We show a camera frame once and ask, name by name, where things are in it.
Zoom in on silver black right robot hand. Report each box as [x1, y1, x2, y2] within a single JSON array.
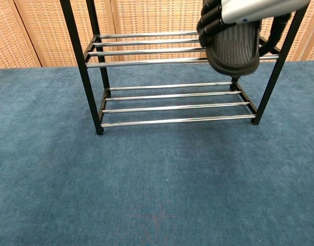
[[197, 0, 311, 49]]

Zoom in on black rubber slide sandal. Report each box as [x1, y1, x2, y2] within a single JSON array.
[[204, 22, 262, 78]]

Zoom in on black metal shoe rack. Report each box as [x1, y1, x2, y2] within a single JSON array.
[[59, 0, 312, 136]]

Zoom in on blue carpet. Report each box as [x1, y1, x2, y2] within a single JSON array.
[[0, 60, 314, 246]]

